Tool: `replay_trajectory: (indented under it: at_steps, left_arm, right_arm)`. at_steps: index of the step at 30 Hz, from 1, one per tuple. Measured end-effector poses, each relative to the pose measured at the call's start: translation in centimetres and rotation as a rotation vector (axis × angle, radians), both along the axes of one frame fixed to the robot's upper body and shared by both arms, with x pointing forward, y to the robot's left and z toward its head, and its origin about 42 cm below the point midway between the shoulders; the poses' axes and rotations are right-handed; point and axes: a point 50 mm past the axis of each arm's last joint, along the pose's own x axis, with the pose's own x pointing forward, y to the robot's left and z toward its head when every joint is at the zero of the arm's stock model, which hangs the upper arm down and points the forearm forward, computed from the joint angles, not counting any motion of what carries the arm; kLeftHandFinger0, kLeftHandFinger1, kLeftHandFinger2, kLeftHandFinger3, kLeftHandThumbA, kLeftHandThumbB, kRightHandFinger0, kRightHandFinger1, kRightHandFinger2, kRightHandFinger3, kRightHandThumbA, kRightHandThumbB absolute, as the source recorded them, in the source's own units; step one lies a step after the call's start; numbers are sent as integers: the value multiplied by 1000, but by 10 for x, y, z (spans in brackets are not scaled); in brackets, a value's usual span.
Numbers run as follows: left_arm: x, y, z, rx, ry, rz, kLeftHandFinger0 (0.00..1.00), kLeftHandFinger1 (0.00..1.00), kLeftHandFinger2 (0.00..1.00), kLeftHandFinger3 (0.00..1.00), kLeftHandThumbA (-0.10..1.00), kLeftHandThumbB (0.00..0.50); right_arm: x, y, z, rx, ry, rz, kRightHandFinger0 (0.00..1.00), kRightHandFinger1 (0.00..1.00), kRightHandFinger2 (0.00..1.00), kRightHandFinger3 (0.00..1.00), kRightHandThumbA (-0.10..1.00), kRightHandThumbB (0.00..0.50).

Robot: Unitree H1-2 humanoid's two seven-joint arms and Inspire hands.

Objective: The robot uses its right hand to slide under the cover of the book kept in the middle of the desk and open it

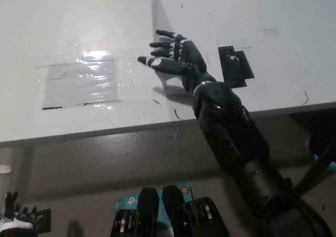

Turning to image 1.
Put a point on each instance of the white grey paperback book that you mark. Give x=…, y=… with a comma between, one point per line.
x=158, y=14

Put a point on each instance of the small black floor tape patch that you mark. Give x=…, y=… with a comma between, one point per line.
x=43, y=220

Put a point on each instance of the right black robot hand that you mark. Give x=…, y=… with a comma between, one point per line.
x=189, y=61

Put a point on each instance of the clear plastic bag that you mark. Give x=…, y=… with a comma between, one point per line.
x=78, y=85

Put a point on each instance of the black desk frame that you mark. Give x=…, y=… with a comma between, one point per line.
x=320, y=127

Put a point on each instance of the white floor scrap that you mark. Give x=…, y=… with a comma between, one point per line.
x=4, y=168

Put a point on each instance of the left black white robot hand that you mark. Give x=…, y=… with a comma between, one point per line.
x=15, y=213

